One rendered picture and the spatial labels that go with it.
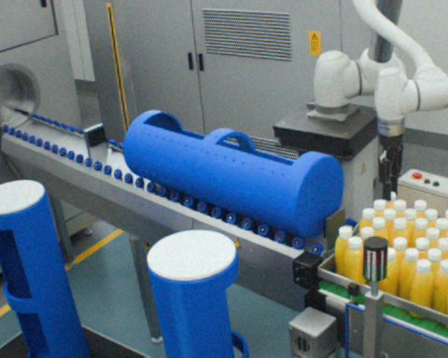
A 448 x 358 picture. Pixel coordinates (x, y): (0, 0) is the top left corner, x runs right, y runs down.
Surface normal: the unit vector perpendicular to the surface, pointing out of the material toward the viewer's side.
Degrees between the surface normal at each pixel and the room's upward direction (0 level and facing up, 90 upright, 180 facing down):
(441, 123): 90
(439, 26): 90
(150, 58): 90
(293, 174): 38
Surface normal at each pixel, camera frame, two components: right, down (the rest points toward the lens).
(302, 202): 0.76, 0.22
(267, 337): -0.07, -0.90
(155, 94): -0.54, 0.39
